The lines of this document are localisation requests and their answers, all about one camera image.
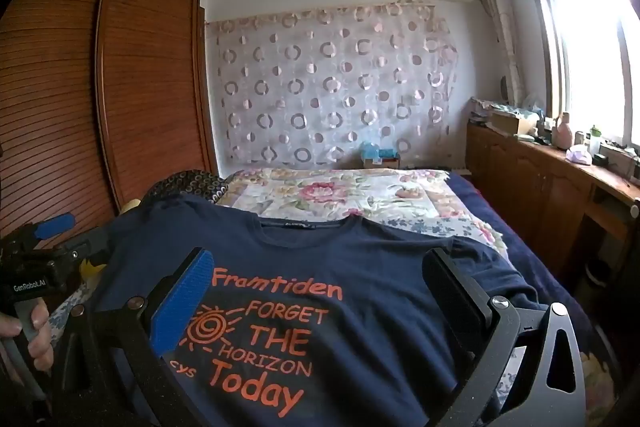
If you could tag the navy printed t-shirt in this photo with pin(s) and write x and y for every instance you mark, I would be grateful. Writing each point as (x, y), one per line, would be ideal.
(303, 324)

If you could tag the navy blue bed blanket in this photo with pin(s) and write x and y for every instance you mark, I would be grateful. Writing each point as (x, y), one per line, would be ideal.
(531, 267)

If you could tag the brown wooden wardrobe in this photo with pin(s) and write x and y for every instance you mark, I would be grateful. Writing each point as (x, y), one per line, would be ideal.
(100, 99)

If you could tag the person left hand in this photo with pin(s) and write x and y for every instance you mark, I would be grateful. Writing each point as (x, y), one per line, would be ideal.
(39, 348)

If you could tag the pink bottle on cabinet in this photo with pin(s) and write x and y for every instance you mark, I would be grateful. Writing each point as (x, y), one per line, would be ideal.
(562, 135)

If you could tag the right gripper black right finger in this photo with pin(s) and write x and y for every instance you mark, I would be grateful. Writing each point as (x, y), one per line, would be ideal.
(549, 387)

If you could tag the cardboard box on cabinet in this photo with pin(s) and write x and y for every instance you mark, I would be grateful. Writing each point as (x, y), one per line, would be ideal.
(511, 123)

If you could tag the window with brown frame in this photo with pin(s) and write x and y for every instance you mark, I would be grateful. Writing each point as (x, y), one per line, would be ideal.
(592, 51)

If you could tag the rolled patterned curtain column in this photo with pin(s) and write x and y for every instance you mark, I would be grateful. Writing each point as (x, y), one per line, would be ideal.
(502, 16)

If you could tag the circle patterned sheer curtain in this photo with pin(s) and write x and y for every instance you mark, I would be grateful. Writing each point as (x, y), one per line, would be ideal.
(319, 88)

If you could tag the floral pink quilt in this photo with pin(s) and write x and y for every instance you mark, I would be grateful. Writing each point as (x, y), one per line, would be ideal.
(419, 201)

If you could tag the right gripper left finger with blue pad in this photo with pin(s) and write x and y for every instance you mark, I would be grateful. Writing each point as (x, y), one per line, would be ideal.
(148, 327)

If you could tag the yellow plush toy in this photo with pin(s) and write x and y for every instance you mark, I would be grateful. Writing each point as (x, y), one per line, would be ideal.
(89, 269)

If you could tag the wooden side cabinet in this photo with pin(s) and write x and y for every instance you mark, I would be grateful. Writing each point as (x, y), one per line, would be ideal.
(582, 222)

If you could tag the dark circle patterned cloth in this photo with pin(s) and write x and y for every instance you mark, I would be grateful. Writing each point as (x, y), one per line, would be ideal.
(195, 182)

